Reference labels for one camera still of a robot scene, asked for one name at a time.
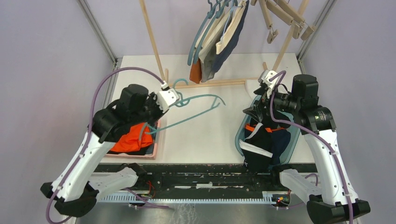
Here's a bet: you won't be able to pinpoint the orange garment in basket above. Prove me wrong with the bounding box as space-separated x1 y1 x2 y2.
108 123 154 155

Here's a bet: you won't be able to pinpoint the black garment in tub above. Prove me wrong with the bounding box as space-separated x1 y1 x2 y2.
260 109 290 129

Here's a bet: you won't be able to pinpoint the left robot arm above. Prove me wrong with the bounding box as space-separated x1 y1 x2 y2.
41 84 180 217

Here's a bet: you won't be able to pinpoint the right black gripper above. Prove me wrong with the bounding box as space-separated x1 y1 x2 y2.
243 82 301 122

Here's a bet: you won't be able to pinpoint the pink laundry basket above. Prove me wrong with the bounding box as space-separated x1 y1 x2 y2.
105 133 159 160

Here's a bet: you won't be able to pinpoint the wooden clothes rack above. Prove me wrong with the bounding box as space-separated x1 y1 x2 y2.
139 0 310 88

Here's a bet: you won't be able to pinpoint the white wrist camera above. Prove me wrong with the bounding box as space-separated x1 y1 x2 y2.
156 88 180 113
258 70 278 98

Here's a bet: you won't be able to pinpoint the grey underwear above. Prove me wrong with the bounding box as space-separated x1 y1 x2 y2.
198 11 230 83

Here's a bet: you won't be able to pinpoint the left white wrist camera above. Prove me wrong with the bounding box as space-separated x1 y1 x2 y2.
156 88 180 113

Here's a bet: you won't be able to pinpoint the purple cable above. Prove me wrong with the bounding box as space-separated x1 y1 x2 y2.
45 66 174 224
269 70 355 224

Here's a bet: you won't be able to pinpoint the brown orange underwear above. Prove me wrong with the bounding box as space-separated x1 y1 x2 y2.
189 59 202 84

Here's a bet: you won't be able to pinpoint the white cable duct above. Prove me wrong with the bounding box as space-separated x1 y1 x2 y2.
99 191 279 205

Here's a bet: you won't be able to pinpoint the teal plastic tub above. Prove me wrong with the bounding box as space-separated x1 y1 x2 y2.
235 97 300 170

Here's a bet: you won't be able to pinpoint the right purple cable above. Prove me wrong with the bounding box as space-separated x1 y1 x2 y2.
269 70 355 224

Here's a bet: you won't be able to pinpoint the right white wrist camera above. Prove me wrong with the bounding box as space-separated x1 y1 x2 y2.
258 70 278 98

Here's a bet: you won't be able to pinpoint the wooden clip hangers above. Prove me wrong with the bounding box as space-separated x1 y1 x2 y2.
250 0 317 44

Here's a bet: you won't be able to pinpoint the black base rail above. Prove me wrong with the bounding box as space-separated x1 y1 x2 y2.
92 164 319 200

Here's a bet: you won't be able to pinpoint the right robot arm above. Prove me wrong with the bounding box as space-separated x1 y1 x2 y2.
239 70 371 224

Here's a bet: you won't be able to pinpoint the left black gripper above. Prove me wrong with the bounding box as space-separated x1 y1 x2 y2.
130 91 170 127

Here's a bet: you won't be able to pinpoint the navy cream-band underwear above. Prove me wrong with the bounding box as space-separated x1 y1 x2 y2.
211 0 250 73

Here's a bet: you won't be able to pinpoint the light blue hanger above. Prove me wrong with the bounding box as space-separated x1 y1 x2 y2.
219 0 246 45

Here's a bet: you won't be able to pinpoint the navy orange-band underwear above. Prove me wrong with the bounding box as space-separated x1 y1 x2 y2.
250 121 291 166

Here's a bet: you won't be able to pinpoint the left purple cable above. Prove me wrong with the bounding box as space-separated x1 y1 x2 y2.
45 66 174 224

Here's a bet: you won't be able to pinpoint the black white-band underwear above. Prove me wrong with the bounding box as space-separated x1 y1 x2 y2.
239 123 273 173

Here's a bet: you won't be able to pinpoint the teal clip hanger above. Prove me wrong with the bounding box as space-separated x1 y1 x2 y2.
198 0 238 58
187 0 224 66
138 78 226 140

